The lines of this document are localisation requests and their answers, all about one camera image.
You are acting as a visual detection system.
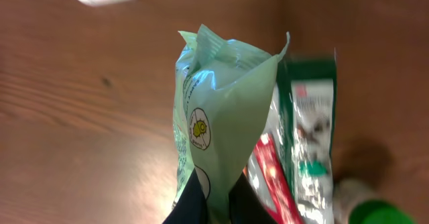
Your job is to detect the green lid seasoning jar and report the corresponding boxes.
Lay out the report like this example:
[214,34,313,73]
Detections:
[332,178,415,224]

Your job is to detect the teal white snack packet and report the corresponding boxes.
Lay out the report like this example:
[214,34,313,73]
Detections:
[172,25,283,223]

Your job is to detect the red stick sachet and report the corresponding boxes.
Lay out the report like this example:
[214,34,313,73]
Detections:
[247,133,304,224]

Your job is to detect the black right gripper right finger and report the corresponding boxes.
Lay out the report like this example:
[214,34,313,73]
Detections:
[229,173,276,224]

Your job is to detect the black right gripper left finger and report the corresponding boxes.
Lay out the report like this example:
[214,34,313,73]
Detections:
[163,170,208,224]

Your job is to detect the green white packet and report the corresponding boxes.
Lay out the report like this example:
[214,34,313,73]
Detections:
[262,56,337,223]

